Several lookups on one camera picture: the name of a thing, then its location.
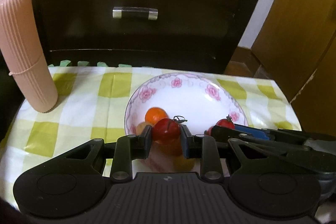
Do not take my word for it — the brown longan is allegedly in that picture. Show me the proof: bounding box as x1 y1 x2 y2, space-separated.
135 122 152 135

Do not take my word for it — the green white checkered tablecloth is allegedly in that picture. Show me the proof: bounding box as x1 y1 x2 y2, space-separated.
1 67 301 204

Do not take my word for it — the dark wooden nightstand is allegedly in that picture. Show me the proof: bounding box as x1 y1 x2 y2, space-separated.
32 0 259 73

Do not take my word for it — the silver black drawer handle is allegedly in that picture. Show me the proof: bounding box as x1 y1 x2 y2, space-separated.
112 7 158 20

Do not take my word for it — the cherry tomato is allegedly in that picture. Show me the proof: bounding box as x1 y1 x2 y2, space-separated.
215 115 235 129
152 115 187 145

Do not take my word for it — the small orange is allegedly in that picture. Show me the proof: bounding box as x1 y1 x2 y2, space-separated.
145 107 169 126

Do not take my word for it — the brown wooden wardrobe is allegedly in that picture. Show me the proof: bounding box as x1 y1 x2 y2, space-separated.
252 0 335 135

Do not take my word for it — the pink ribbed cylindrical case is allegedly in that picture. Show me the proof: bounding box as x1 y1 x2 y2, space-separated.
1 0 58 113

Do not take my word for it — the white floral porcelain bowl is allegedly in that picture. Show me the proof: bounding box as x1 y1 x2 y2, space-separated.
124 73 248 173

